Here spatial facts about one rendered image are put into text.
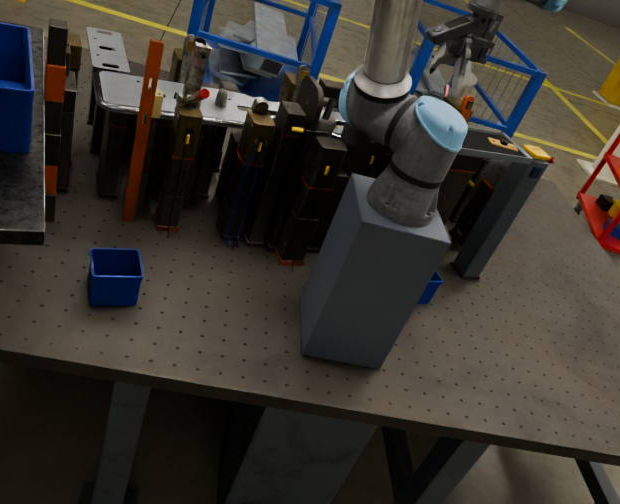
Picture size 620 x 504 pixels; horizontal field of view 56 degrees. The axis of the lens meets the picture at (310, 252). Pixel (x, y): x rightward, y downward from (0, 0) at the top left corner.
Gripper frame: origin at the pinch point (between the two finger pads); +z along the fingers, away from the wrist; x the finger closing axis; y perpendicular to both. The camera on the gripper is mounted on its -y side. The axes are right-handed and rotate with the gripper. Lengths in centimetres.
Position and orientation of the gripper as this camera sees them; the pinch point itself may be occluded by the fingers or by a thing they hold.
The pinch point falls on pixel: (438, 85)
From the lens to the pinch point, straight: 154.8
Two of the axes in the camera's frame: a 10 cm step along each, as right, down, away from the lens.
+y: 9.2, 1.0, 3.7
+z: -3.1, 7.7, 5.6
